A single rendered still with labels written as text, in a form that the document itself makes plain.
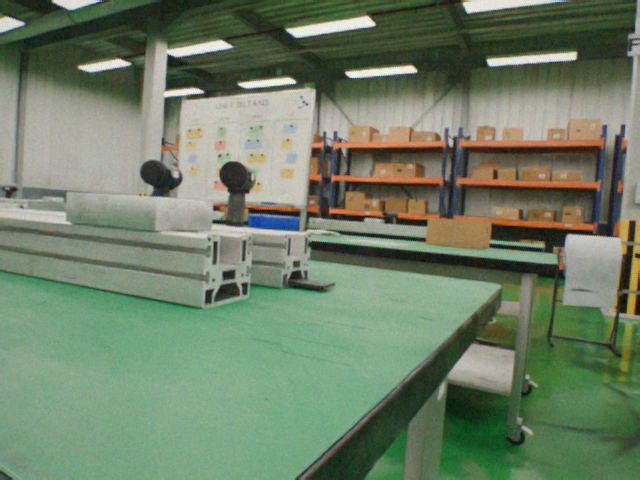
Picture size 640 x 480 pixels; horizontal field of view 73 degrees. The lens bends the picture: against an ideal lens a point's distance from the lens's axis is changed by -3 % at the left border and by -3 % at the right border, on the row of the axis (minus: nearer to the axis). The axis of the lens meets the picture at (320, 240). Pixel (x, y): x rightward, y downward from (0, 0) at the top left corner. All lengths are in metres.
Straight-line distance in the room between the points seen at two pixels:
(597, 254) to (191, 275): 3.63
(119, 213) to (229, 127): 3.74
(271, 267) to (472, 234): 1.86
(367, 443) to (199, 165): 4.28
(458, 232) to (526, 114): 8.85
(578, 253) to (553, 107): 7.52
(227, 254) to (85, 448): 0.38
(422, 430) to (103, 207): 0.65
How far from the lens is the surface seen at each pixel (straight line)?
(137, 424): 0.27
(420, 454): 0.91
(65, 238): 0.69
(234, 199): 0.97
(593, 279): 4.00
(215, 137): 4.41
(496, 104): 11.34
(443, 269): 2.00
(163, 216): 0.57
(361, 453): 0.29
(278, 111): 4.02
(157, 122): 9.46
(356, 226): 4.34
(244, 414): 0.27
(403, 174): 10.52
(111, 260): 0.62
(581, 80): 11.37
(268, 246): 0.71
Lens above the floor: 0.89
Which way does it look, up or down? 3 degrees down
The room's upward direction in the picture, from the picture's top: 4 degrees clockwise
